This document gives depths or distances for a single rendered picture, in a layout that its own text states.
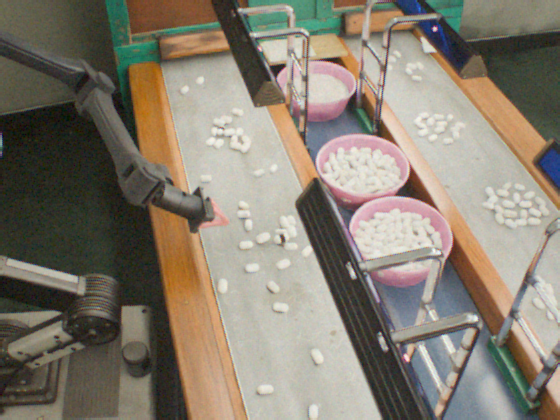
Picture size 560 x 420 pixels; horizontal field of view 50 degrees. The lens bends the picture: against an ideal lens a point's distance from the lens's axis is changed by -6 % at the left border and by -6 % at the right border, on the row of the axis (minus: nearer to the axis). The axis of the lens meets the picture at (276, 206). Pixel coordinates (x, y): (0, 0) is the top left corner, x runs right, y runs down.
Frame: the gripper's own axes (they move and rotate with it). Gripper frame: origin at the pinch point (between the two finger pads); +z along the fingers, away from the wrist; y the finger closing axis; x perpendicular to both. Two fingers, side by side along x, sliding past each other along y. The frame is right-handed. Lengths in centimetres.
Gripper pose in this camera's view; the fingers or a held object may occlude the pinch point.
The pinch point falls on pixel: (225, 221)
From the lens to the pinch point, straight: 152.7
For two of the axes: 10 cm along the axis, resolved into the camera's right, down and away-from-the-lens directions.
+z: 7.3, 3.4, 6.0
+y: -2.5, -6.8, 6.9
